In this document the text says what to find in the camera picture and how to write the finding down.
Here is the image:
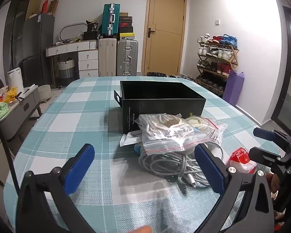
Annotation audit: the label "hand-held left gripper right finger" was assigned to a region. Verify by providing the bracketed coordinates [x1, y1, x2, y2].
[194, 143, 274, 233]

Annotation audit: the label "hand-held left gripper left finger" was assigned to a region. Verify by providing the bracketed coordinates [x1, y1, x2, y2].
[16, 144, 95, 233]

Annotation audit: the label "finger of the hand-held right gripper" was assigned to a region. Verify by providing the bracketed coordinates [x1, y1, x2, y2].
[253, 127, 291, 147]
[248, 147, 283, 168]

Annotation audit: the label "red white packet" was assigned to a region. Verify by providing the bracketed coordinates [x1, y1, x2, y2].
[226, 148, 257, 174]

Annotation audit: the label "zip bag of cream cable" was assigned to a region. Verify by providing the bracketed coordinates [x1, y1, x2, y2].
[184, 116, 229, 151]

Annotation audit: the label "grey charging cable bundle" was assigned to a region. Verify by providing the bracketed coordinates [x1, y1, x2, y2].
[139, 141, 225, 190]

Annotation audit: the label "zip bag of white cords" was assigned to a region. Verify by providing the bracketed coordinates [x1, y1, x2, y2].
[137, 114, 197, 156]

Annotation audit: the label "black cardboard box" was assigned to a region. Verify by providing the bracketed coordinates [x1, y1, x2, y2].
[113, 80, 206, 134]

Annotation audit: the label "person's left hand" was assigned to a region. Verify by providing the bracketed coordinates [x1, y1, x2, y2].
[131, 226, 153, 233]

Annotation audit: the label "teal checked tablecloth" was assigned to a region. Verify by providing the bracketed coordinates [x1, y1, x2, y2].
[2, 76, 289, 233]

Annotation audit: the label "purple paper bag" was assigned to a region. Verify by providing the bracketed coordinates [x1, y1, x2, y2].
[223, 70, 245, 106]

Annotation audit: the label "dark framed glass door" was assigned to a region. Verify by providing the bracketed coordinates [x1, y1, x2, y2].
[270, 5, 291, 136]

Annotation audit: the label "beige round stool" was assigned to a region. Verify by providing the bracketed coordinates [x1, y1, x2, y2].
[37, 85, 52, 103]

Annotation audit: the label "wooden shoe rack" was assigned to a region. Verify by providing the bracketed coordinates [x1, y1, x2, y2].
[196, 41, 239, 95]

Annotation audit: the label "grey side cabinet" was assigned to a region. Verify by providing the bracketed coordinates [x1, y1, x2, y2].
[0, 85, 43, 141]

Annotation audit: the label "rows of racked shoes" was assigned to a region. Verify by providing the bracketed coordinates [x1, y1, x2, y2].
[196, 34, 234, 90]

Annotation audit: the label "white grey laundry basket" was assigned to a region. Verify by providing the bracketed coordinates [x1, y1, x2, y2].
[57, 58, 75, 79]

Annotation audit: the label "yellow plastic bag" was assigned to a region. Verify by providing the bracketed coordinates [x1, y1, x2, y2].
[5, 87, 21, 101]

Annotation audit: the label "white drawer cabinet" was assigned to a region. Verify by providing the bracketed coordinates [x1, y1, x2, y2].
[78, 50, 99, 79]

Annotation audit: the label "row of dark floor shoes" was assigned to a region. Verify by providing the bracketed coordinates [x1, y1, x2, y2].
[147, 71, 197, 80]

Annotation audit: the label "beige suitcase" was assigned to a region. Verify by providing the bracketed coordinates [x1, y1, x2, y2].
[98, 37, 117, 77]

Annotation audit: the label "silver suitcase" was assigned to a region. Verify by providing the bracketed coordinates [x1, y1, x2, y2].
[116, 39, 139, 76]

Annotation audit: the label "white dressing desk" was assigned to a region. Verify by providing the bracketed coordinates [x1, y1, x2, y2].
[45, 40, 99, 88]

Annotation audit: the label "wooden door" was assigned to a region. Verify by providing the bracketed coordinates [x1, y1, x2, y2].
[141, 0, 187, 76]

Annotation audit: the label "dark grey refrigerator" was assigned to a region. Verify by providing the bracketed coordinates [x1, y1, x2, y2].
[18, 13, 56, 88]

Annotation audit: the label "black paper bag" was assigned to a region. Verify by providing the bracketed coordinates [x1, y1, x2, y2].
[84, 19, 99, 41]

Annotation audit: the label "teal suitcase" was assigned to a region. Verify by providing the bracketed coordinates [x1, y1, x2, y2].
[101, 3, 122, 39]

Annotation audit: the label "brown cardboard box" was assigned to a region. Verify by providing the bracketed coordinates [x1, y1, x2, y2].
[47, 0, 59, 16]

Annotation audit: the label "flat cardboard sheet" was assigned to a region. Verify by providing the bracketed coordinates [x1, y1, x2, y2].
[25, 0, 45, 20]

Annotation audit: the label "oval mirror frame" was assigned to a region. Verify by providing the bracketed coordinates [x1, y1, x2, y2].
[59, 22, 88, 41]

